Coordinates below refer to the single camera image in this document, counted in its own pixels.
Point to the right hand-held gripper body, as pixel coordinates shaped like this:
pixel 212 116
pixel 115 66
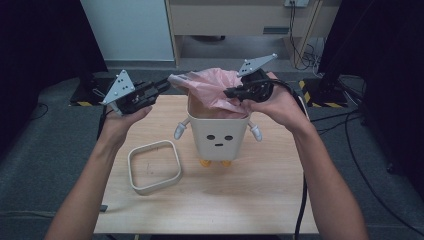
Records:
pixel 258 86

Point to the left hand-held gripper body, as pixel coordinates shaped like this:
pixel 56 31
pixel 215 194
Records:
pixel 130 98

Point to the pink plastic bag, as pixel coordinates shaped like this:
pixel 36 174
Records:
pixel 210 86

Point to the beige character trash bin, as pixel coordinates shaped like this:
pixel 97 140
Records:
pixel 218 140

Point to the person's right hand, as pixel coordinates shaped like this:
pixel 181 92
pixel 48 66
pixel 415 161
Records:
pixel 283 106

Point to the person's left hand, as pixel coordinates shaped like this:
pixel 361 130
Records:
pixel 116 128

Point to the black striped stand base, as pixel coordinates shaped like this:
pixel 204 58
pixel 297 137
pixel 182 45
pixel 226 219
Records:
pixel 321 95
pixel 88 93

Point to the white partition panel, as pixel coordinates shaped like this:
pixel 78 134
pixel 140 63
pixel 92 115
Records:
pixel 130 30

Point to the light wooden desk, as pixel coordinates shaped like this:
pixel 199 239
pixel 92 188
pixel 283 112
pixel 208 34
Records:
pixel 233 18

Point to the black curtain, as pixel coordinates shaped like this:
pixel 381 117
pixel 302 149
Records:
pixel 390 50
pixel 36 50

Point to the black tape piece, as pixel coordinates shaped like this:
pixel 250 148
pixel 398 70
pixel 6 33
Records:
pixel 103 208

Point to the wall power socket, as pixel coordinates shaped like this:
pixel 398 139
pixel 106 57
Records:
pixel 296 3

